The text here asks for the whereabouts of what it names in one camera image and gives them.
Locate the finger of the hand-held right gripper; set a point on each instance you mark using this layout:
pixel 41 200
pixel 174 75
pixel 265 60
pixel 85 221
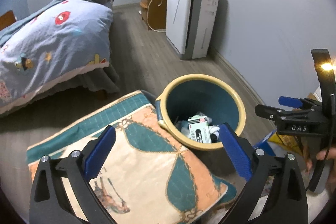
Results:
pixel 288 101
pixel 267 111

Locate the green white medicine box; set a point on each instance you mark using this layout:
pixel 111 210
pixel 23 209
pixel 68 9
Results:
pixel 199 130

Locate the wooden television cabinet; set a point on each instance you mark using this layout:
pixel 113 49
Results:
pixel 155 8

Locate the white tissue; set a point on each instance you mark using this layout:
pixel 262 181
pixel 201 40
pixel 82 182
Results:
pixel 215 130

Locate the wooden bed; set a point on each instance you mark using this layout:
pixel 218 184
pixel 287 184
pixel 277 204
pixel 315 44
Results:
pixel 6 19

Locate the blue white carton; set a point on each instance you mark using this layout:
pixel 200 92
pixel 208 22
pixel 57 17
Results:
pixel 265 144

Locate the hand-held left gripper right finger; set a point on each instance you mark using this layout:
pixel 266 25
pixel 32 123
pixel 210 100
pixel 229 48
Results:
pixel 235 153

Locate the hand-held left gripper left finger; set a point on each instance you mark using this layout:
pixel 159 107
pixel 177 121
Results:
pixel 99 155

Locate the patterned teal and orange mat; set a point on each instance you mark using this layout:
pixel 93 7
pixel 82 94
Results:
pixel 147 166

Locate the yellow packet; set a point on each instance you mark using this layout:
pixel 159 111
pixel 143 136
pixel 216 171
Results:
pixel 286 141

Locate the white air purifier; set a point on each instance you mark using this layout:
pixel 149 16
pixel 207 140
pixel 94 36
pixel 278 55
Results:
pixel 183 19

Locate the teal bin with yellow rim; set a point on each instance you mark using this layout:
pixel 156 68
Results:
pixel 204 98

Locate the person's right hand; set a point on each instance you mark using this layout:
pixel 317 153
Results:
pixel 329 154

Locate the cardboard box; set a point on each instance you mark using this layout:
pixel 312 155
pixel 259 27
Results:
pixel 313 97

